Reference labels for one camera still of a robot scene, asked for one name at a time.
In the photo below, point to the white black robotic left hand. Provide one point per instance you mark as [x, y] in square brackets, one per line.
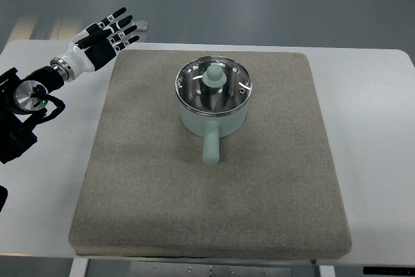
[95, 46]

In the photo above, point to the glass lid with green knob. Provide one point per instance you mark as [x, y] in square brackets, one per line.
[213, 86]

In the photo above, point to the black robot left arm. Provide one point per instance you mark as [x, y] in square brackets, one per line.
[25, 104]

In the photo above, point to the silver floor plate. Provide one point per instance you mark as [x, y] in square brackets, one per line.
[141, 30]

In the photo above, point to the mint green saucepan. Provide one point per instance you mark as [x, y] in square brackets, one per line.
[212, 129]

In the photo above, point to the grey felt mat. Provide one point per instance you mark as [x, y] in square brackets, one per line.
[273, 195]

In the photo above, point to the black label strip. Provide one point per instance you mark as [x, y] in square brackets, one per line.
[393, 271]

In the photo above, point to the white table frame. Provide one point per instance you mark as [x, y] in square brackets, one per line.
[94, 267]

